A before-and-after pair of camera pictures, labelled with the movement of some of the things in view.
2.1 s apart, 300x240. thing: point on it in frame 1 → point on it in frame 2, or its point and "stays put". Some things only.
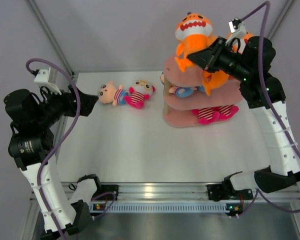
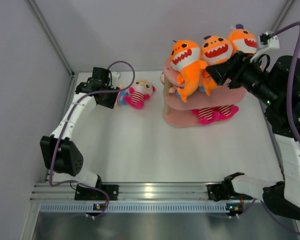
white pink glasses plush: [140, 92] stays put
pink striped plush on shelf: [207, 115] stays put
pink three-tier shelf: [186, 102] stays put
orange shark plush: [194, 30] → [185, 59]
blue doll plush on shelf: [183, 92] stays put
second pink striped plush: [225, 112] stays put
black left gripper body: [57, 105] → [109, 100]
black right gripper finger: [203, 58] → [220, 73]
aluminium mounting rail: [175, 191] stays put
